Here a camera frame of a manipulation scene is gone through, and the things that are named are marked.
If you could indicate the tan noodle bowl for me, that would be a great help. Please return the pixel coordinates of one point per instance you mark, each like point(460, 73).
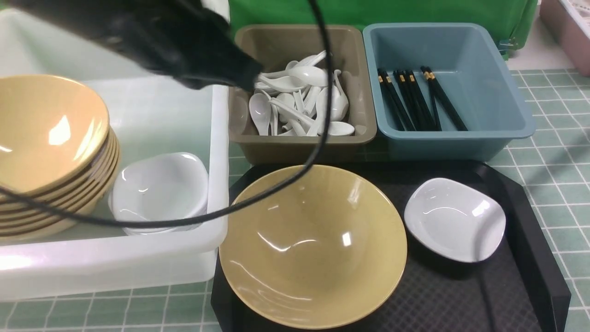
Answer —
point(322, 255)

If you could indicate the white sauce dish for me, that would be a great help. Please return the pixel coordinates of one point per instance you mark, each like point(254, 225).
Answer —
point(455, 221)

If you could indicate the black chopstick gold band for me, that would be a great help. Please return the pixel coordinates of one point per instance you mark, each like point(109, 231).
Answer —
point(434, 99)
point(444, 99)

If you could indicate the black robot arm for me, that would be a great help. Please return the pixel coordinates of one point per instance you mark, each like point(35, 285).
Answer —
point(181, 39)

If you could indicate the pile of white spoons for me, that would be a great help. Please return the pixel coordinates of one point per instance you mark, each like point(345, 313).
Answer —
point(292, 102)

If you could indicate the brown plastic spoon bin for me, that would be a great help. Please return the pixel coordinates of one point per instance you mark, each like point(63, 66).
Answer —
point(274, 45)

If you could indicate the stack of white dishes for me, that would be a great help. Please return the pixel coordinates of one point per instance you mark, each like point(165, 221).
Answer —
point(165, 187)

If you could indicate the black chopsticks in bin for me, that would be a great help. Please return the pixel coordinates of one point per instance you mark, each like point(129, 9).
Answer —
point(406, 102)

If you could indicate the large white plastic tub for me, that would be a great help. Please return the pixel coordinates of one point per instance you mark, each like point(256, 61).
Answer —
point(150, 115)

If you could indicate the blue plastic chopstick bin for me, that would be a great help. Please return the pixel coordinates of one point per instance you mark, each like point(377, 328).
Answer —
point(470, 69)

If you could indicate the stack of tan bowls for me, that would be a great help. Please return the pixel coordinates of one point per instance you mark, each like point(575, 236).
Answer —
point(57, 145)

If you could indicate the black serving tray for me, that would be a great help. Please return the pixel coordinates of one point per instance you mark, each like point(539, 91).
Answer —
point(520, 288)

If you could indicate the green checked tablecloth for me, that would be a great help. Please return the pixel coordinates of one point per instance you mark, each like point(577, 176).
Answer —
point(552, 165)

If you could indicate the pink plastic crate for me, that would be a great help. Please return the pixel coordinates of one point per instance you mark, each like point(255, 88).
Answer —
point(568, 23)

